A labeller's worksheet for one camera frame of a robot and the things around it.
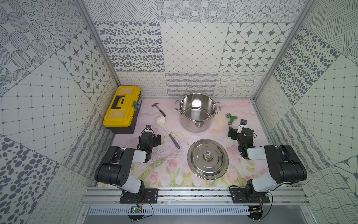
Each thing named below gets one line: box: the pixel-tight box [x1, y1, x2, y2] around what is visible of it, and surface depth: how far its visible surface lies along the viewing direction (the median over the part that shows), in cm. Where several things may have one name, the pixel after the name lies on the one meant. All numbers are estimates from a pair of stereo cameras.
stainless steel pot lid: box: [186, 138, 229, 181], surface depth 88 cm
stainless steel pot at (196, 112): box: [174, 92, 222, 133], surface depth 101 cm
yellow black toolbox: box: [102, 85, 143, 134], surface depth 94 cm
